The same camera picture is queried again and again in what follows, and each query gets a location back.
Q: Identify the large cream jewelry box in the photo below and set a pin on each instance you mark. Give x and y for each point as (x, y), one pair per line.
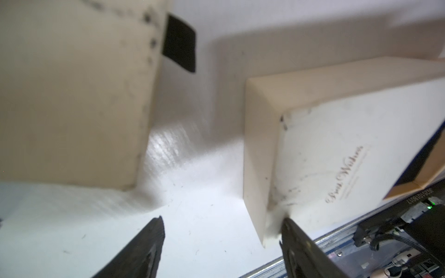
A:
(328, 144)

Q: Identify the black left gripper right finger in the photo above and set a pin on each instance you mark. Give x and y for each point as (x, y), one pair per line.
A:
(302, 257)

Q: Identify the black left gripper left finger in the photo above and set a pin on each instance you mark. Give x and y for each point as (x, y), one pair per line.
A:
(140, 258)

